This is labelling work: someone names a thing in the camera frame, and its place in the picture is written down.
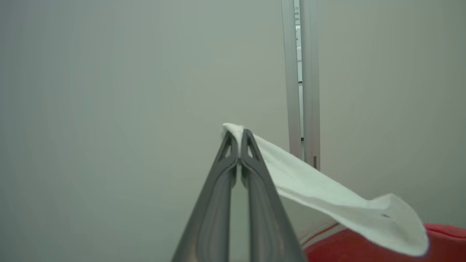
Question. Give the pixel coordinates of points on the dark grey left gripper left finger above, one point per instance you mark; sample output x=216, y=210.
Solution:
x=211, y=218

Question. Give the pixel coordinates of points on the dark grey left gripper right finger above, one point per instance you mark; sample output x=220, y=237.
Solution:
x=267, y=218

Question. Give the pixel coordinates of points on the red t-shirt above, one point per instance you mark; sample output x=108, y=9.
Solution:
x=327, y=196

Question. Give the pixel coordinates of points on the grey partition post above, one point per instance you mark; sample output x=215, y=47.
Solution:
x=290, y=72
x=311, y=72

